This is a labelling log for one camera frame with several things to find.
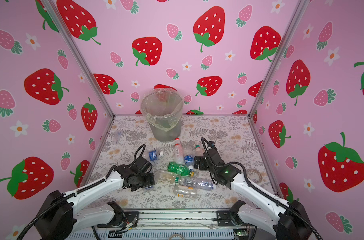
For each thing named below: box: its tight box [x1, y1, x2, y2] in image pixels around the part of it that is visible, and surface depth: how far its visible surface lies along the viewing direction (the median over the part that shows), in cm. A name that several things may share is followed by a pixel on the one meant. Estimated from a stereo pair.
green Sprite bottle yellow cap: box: [167, 162, 195, 177], surface depth 88 cm
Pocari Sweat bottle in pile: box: [183, 145, 196, 171], surface depth 93 cm
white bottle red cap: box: [174, 137, 184, 165], surface depth 95 cm
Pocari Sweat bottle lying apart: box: [148, 150, 164, 161], surface depth 95 cm
